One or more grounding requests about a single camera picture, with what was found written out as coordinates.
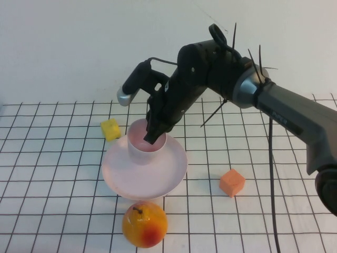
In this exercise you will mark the white black grid mat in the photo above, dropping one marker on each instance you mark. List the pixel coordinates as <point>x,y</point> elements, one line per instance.
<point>250,147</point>

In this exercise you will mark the pink round plate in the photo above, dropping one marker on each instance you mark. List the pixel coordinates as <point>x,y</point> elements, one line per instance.
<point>147,182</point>

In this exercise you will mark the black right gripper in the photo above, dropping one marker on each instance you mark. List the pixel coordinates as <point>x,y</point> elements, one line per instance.
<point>176,100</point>

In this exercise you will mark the black zip tie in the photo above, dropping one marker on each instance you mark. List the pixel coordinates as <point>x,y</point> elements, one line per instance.
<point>213,114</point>
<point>234,34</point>
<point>259,66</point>

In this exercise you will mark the pink plastic cup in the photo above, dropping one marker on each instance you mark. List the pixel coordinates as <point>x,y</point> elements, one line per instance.
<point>143,155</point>

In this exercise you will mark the orange foam cube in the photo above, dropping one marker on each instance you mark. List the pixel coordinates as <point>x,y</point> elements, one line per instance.
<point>231,183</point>

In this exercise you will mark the yellow red apple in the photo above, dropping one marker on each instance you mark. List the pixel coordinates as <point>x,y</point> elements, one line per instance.
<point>144,226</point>

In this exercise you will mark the yellow foam cube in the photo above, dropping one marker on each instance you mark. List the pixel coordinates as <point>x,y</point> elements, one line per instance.
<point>110,130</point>

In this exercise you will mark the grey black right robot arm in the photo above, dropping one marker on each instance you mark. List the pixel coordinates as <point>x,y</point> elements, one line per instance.
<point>284,105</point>

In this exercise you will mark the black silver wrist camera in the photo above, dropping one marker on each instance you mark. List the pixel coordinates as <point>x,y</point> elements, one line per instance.
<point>137,79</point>

